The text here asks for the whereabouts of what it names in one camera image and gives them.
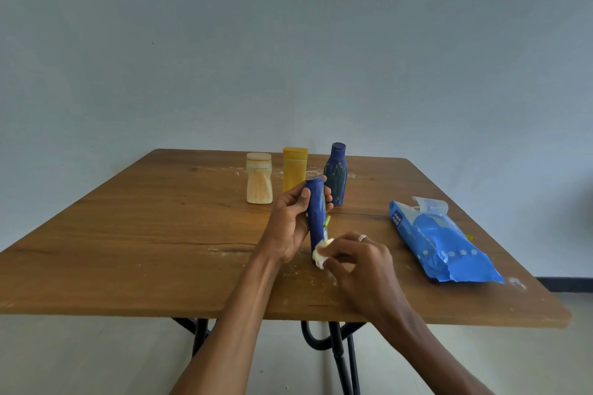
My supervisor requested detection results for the cream plastic bottle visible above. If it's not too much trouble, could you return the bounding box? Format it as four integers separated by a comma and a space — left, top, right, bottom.
246, 152, 273, 205

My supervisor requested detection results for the dark blue plastic bottle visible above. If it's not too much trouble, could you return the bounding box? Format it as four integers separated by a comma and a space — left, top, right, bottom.
323, 142, 348, 207

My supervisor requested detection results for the person's right hand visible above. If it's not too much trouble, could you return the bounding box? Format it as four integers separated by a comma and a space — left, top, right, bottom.
313, 232, 414, 322

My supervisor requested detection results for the black metal table frame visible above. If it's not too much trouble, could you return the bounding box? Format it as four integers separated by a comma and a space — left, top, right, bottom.
171, 317, 368, 395

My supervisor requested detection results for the blue wet wipes packet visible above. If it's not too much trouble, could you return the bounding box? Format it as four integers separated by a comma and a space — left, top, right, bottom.
388, 197, 506, 284

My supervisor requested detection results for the person's left forearm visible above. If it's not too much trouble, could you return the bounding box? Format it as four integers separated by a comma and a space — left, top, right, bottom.
170, 249, 284, 395

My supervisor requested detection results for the blue tube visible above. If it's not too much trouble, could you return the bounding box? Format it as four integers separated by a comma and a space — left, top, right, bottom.
304, 177, 329, 255

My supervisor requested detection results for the white wet wipe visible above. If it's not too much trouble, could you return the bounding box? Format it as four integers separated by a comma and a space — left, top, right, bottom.
312, 238, 335, 270

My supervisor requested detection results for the person's right forearm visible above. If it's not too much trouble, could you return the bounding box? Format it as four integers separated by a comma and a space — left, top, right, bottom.
371, 306, 496, 395

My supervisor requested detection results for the person's left hand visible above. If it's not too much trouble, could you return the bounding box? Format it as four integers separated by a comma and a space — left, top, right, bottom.
254, 184, 334, 266

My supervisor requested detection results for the yellow plastic bottle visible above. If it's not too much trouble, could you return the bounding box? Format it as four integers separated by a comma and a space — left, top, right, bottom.
283, 148, 309, 194

